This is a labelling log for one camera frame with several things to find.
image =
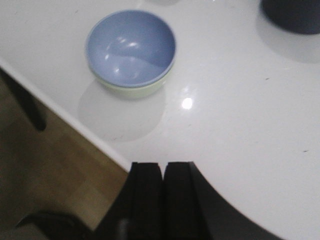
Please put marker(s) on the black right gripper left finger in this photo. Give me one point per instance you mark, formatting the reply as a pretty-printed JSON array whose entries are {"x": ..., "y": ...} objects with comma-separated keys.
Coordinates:
[{"x": 136, "y": 213}]

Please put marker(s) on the blue bowl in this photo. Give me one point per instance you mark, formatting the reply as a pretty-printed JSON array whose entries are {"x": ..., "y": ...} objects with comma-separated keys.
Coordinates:
[{"x": 131, "y": 49}]

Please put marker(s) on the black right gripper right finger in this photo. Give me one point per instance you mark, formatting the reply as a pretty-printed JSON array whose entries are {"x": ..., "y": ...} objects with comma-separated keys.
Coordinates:
[{"x": 194, "y": 210}]

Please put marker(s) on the dark blue saucepan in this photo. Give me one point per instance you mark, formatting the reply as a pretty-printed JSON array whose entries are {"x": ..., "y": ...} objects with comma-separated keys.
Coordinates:
[{"x": 297, "y": 16}]

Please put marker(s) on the green bowl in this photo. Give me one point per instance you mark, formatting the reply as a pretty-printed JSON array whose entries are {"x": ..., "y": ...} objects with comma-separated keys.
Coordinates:
[{"x": 135, "y": 91}]

